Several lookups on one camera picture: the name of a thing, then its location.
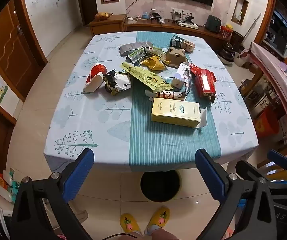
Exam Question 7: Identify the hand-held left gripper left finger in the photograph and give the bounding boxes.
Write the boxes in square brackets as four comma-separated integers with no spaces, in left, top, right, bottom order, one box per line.
[10,148,94,240]

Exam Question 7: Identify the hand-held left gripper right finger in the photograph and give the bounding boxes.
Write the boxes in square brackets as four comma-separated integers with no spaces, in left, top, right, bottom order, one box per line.
[195,149,280,240]

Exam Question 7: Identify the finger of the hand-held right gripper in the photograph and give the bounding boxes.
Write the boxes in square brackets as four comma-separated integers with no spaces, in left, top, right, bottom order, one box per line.
[235,159,258,181]
[267,149,287,182]

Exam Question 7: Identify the black gold floral paper bag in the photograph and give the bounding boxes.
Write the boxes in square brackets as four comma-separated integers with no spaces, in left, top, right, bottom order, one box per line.
[103,69,132,96]

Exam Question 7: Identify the small white box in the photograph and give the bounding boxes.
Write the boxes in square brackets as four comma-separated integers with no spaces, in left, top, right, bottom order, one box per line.
[172,62,191,90]

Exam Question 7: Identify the silver cardboard box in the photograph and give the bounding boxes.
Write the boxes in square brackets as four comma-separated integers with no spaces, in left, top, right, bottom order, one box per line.
[119,42,154,55]

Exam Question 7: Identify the dark green box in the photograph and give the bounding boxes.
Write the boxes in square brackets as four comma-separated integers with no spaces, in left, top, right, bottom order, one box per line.
[170,35,184,49]

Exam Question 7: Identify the red bag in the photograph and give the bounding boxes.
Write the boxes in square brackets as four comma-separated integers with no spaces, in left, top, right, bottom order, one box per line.
[255,106,280,137]

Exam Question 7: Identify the table with tree tablecloth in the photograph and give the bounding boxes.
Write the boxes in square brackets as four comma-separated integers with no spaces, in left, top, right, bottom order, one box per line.
[43,31,259,173]

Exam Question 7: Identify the teal white packet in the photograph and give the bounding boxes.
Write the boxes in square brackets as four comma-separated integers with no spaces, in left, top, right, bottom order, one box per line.
[8,177,21,203]

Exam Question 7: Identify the yellow embroidered slipper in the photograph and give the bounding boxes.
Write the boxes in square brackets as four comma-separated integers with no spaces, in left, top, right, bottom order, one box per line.
[120,212,142,236]
[144,206,170,235]

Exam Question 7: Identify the cream yellow box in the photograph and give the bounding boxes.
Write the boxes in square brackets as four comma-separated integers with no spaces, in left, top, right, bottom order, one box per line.
[151,97,208,128]

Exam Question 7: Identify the dining table with pink cloth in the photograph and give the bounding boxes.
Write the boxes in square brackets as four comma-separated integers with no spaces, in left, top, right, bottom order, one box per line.
[248,42,287,155]

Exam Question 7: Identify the white oval case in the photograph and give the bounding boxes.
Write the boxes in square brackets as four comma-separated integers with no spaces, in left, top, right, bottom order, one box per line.
[0,184,13,203]

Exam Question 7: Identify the red white paper wrapper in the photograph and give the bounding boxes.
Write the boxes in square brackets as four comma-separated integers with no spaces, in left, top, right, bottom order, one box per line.
[145,89,185,101]

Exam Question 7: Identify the red packet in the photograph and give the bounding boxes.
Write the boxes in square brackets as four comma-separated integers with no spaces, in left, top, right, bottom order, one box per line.
[190,65,217,103]

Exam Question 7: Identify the silver foil bag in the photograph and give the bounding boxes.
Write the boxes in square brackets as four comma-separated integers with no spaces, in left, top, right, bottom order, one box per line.
[183,68,193,97]

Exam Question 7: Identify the red white paper cup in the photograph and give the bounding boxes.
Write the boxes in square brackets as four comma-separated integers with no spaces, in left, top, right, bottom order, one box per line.
[83,64,107,93]

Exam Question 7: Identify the black stacked pot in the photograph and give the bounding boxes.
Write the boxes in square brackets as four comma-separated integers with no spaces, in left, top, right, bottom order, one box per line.
[218,42,235,65]

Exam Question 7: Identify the yellow green snack bag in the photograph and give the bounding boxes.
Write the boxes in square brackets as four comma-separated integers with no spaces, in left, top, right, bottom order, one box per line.
[120,62,174,93]

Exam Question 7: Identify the brown pulp egg carton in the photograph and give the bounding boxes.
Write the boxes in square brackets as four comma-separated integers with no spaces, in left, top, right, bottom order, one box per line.
[161,47,187,68]

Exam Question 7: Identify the yellow pouch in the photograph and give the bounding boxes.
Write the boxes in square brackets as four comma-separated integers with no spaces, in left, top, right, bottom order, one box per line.
[141,56,164,71]

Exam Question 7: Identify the dark kitchen shelving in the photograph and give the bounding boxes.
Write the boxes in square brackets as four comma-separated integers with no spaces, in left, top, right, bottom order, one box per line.
[262,7,287,55]

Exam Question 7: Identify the green silver foil packet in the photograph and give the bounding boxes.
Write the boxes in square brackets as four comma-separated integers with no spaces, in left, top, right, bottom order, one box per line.
[128,46,147,63]

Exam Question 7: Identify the long grey stick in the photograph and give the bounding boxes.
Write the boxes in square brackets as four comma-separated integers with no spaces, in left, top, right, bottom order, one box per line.
[243,14,262,44]

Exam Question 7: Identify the light green packet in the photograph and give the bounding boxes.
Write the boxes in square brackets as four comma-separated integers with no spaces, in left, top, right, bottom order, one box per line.
[146,46,164,58]

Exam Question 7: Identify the red basket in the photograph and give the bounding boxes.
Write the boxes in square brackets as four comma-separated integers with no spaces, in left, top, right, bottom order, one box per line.
[220,25,234,40]

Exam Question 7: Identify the brown wooden door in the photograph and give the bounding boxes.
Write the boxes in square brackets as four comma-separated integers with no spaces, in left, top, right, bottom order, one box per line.
[0,0,47,100]

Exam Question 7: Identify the small wooden side cabinet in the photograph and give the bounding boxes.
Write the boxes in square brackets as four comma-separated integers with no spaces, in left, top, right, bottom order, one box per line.
[87,15,126,37]

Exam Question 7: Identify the white set-top box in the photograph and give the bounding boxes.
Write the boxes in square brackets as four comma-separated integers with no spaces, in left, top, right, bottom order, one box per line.
[177,21,199,30]

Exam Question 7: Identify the long wooden television cabinet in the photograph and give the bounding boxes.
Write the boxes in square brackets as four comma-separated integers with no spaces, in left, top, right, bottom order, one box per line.
[123,17,234,46]

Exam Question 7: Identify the fruit bowl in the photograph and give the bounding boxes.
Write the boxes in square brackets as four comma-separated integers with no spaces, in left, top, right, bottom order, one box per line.
[95,12,114,21]

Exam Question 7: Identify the black stand device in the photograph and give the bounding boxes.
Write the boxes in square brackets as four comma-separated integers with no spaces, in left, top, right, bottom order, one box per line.
[150,12,164,24]

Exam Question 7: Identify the black table pedestal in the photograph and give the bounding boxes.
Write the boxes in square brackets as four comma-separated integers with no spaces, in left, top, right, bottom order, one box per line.
[140,171,182,203]

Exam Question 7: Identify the black cable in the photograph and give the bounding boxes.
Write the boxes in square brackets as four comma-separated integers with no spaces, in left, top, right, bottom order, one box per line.
[101,233,140,240]

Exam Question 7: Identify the wall socket strip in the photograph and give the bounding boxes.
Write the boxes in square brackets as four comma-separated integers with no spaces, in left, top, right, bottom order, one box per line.
[171,8,194,15]

